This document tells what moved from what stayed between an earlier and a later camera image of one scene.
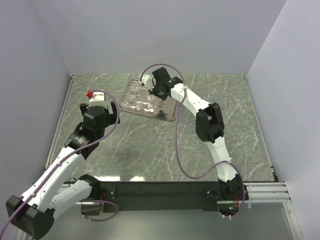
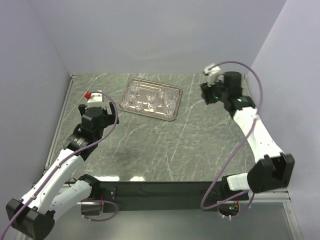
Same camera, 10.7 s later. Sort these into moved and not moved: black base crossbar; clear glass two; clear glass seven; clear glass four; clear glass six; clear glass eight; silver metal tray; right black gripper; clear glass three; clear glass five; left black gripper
Moved: clear glass seven; right black gripper; clear glass six; clear glass two; clear glass eight
Not moved: black base crossbar; left black gripper; clear glass five; clear glass three; silver metal tray; clear glass four
